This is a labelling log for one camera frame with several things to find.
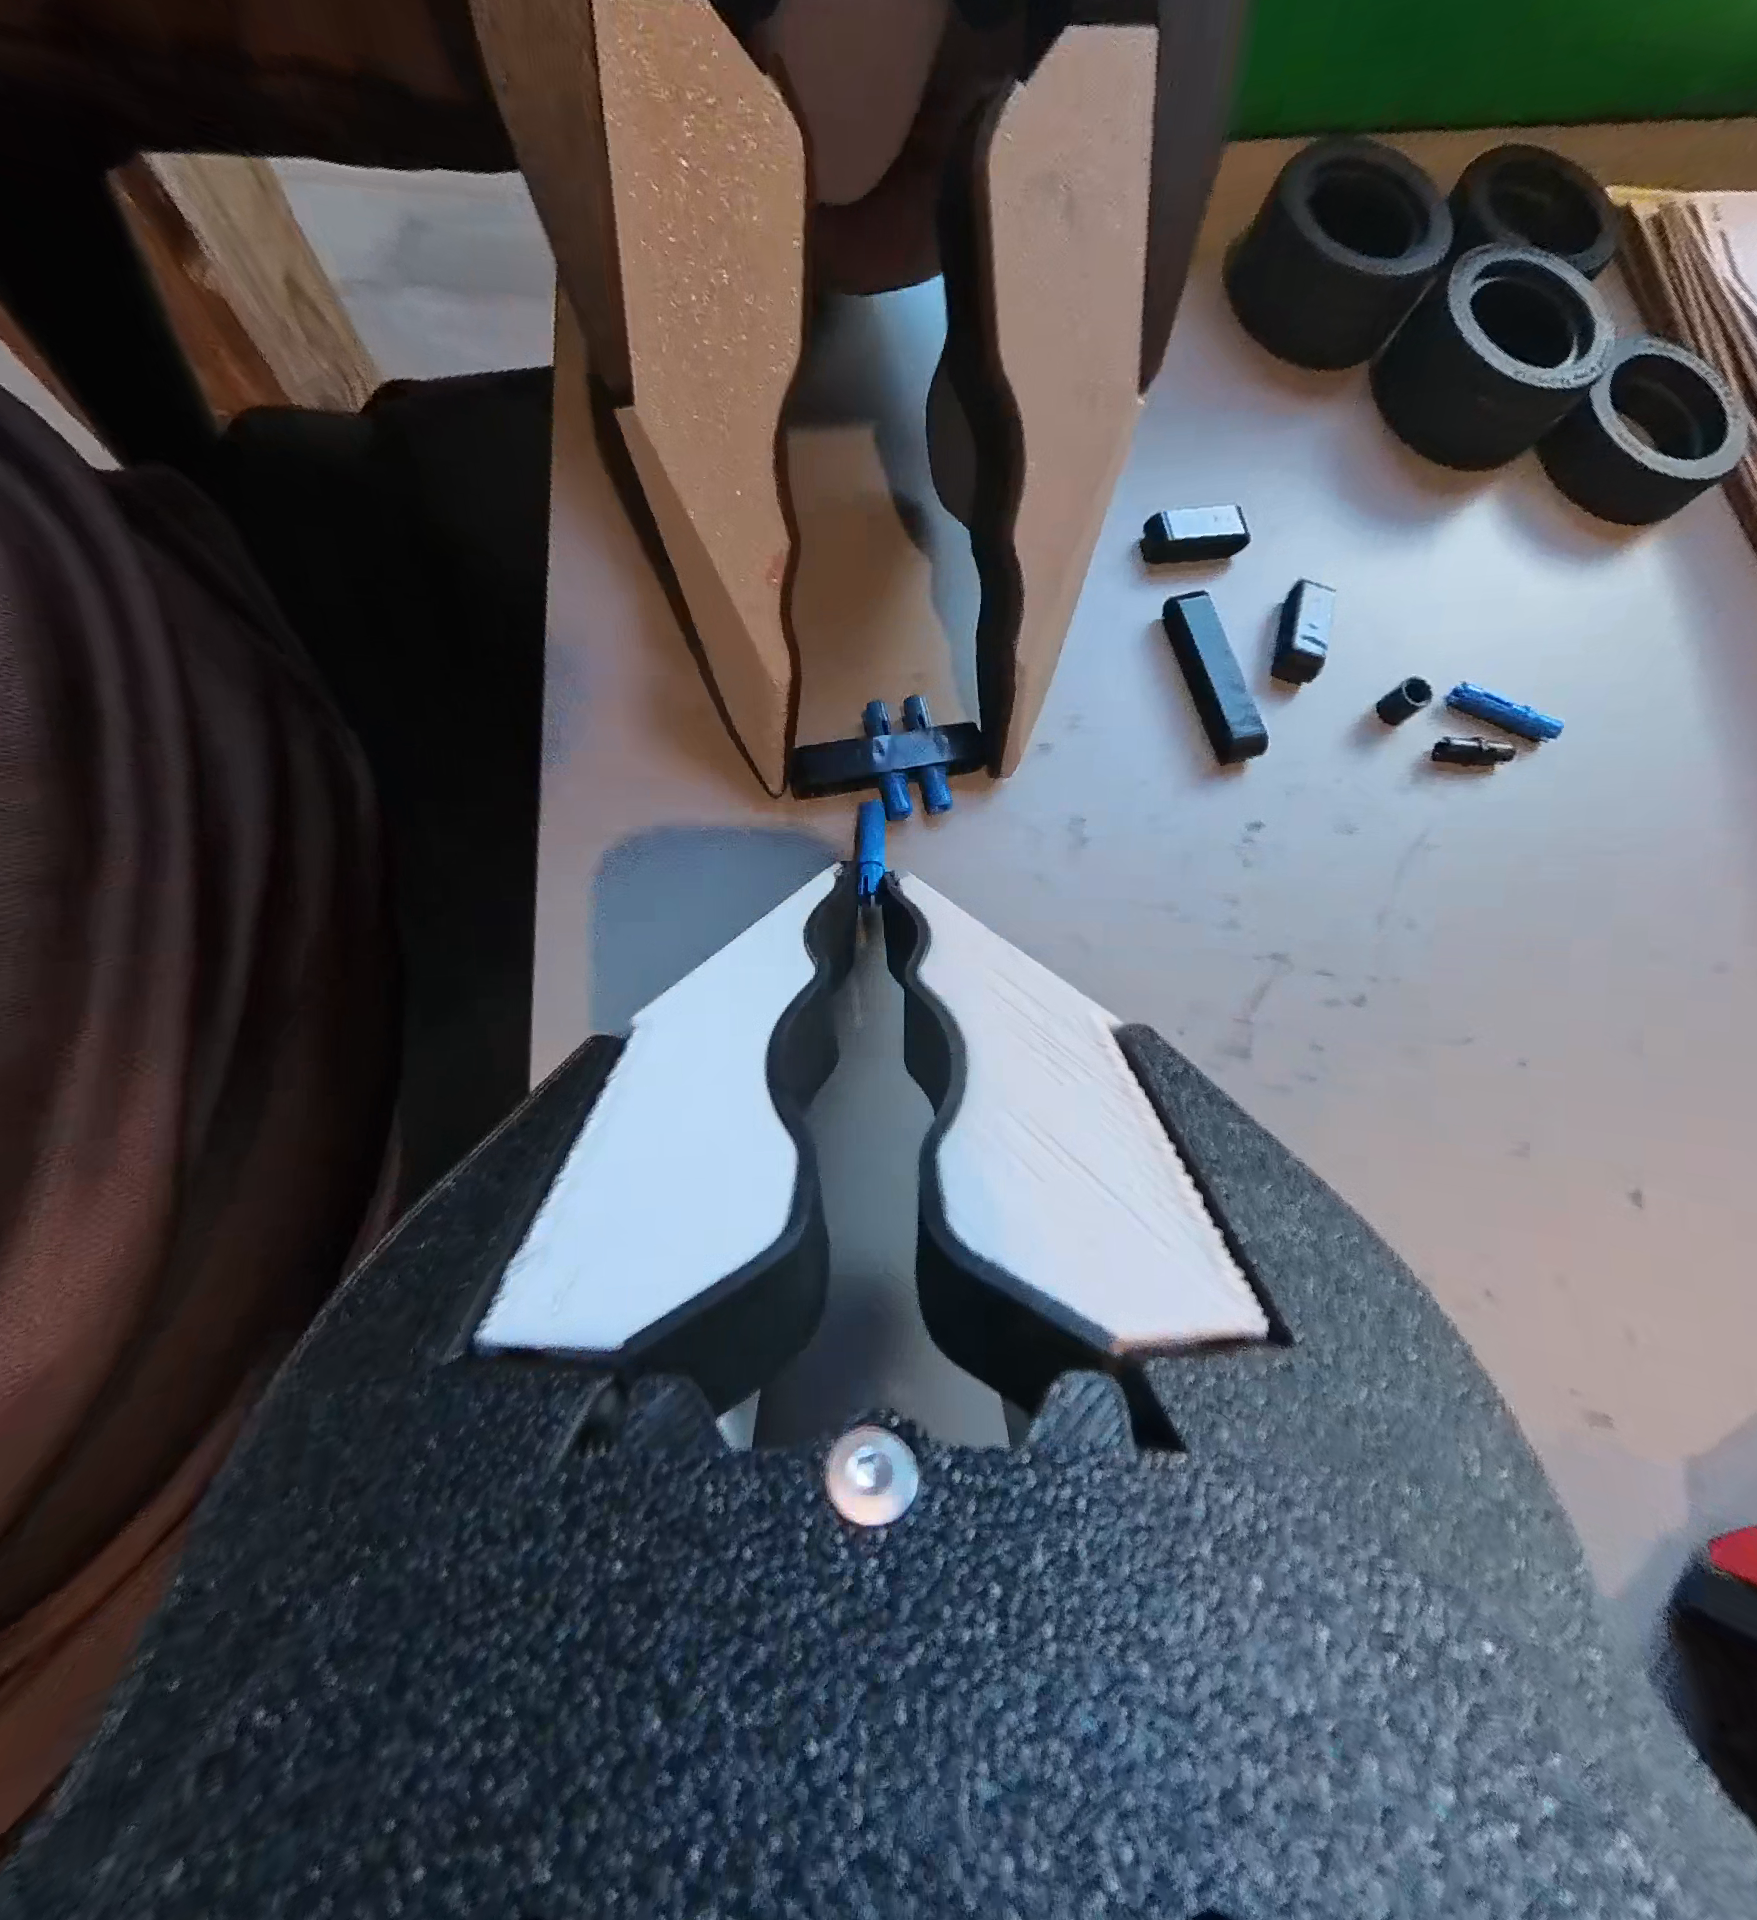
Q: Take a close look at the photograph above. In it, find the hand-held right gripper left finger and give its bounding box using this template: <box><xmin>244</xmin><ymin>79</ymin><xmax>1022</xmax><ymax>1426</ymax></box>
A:
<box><xmin>472</xmin><ymin>864</ymin><xmax>862</xmax><ymax>1413</ymax></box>

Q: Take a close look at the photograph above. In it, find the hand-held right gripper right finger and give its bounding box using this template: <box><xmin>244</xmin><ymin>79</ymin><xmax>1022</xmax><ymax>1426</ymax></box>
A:
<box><xmin>881</xmin><ymin>869</ymin><xmax>1272</xmax><ymax>1420</ymax></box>

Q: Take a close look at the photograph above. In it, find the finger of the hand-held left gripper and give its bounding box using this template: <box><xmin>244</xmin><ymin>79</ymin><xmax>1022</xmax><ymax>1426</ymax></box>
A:
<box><xmin>929</xmin><ymin>0</ymin><xmax>1166</xmax><ymax>782</ymax></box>
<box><xmin>589</xmin><ymin>0</ymin><xmax>817</xmax><ymax>796</ymax></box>

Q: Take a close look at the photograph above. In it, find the small black toy brick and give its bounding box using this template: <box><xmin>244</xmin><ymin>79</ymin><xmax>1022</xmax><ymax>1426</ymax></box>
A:
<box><xmin>1139</xmin><ymin>504</ymin><xmax>1252</xmax><ymax>566</ymax></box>
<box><xmin>1269</xmin><ymin>580</ymin><xmax>1339</xmax><ymax>688</ymax></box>

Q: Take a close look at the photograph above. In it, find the long black toy beam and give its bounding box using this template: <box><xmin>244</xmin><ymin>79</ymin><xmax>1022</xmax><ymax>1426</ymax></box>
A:
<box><xmin>790</xmin><ymin>723</ymin><xmax>988</xmax><ymax>796</ymax></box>
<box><xmin>1161</xmin><ymin>590</ymin><xmax>1270</xmax><ymax>767</ymax></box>

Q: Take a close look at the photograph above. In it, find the green plastic bin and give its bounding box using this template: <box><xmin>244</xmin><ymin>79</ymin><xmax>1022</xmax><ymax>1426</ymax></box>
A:
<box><xmin>1223</xmin><ymin>0</ymin><xmax>1757</xmax><ymax>144</ymax></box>

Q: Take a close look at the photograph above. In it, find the person's left forearm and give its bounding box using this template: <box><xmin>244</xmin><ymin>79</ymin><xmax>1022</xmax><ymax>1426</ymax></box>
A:
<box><xmin>0</xmin><ymin>0</ymin><xmax>521</xmax><ymax>167</ymax></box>

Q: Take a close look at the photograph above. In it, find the grey desk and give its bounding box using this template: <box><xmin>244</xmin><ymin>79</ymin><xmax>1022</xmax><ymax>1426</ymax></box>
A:
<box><xmin>525</xmin><ymin>120</ymin><xmax>1757</xmax><ymax>1621</ymax></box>

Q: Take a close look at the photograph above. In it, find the black rubber toy tire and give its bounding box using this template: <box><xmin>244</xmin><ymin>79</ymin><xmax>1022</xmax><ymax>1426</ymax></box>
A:
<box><xmin>1445</xmin><ymin>141</ymin><xmax>1621</xmax><ymax>278</ymax></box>
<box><xmin>1536</xmin><ymin>337</ymin><xmax>1753</xmax><ymax>526</ymax></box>
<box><xmin>1369</xmin><ymin>243</ymin><xmax>1618</xmax><ymax>474</ymax></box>
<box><xmin>1223</xmin><ymin>137</ymin><xmax>1456</xmax><ymax>374</ymax></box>

